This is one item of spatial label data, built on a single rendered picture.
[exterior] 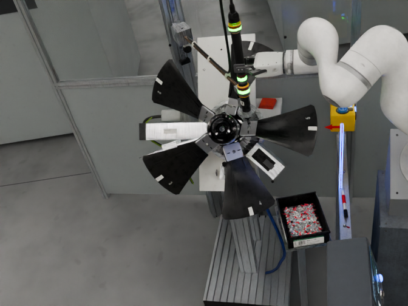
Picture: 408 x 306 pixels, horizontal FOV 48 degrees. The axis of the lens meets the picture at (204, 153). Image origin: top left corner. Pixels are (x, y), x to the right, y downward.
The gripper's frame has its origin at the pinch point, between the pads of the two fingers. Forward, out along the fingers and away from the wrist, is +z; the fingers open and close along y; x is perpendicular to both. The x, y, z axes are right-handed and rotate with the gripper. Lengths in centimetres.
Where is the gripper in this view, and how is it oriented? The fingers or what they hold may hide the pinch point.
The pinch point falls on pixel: (240, 64)
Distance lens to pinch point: 166.0
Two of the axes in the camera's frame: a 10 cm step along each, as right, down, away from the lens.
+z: -9.7, 0.0, 2.4
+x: -1.6, -7.5, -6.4
